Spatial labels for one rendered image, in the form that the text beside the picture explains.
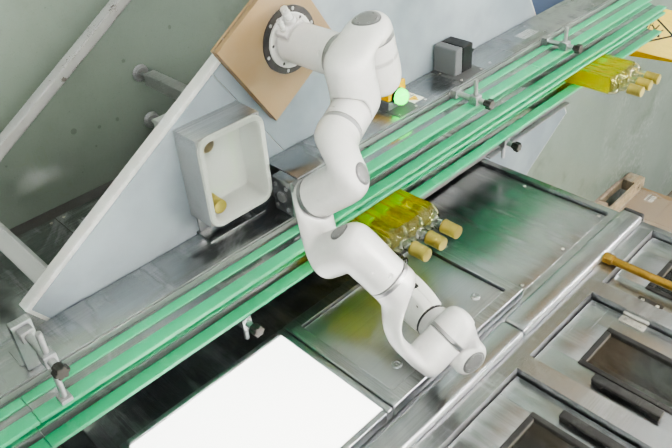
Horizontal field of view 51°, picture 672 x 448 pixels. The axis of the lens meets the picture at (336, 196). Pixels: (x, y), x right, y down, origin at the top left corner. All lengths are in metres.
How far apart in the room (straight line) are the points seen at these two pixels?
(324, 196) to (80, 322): 0.58
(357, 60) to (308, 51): 0.25
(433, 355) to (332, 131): 0.45
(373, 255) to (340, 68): 0.34
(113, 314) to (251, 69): 0.59
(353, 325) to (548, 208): 0.73
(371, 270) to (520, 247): 0.78
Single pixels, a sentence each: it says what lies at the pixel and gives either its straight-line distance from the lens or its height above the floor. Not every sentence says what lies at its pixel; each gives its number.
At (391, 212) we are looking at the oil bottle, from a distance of 1.74.
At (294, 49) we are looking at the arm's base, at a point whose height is 0.84.
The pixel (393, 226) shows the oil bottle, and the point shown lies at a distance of 1.69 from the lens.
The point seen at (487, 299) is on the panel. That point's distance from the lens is 1.73.
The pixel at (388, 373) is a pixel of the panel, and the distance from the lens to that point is 1.56.
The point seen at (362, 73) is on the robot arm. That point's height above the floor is 1.12.
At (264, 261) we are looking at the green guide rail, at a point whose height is 0.93.
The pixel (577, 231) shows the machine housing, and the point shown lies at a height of 1.28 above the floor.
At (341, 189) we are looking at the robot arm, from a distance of 1.23.
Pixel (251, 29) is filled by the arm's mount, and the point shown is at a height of 0.77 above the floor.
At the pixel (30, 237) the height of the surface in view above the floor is 0.14.
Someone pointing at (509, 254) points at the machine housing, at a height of 1.20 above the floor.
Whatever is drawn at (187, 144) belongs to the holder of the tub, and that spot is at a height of 0.80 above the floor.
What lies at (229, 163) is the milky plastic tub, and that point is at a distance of 1.64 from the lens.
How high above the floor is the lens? 1.95
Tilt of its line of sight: 37 degrees down
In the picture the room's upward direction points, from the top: 117 degrees clockwise
